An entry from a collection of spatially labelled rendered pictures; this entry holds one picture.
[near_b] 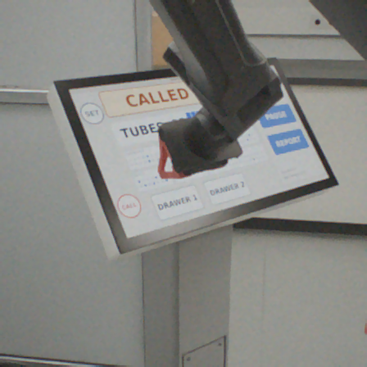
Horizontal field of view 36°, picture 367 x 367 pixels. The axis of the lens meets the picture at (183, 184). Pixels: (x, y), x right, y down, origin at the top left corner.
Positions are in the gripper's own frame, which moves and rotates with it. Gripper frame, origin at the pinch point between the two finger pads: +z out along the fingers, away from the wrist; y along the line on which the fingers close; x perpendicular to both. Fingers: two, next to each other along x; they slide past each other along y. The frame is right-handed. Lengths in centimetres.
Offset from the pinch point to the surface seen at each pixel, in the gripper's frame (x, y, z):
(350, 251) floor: 21, -186, 151
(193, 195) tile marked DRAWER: 0.7, -12.0, 14.9
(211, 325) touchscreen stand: 22, -22, 43
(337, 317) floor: 43, -131, 123
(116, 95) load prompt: -20.2, -5.6, 14.6
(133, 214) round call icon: 0.9, 0.3, 14.7
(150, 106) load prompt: -17.0, -11.2, 14.6
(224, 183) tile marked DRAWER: 0.2, -19.3, 14.9
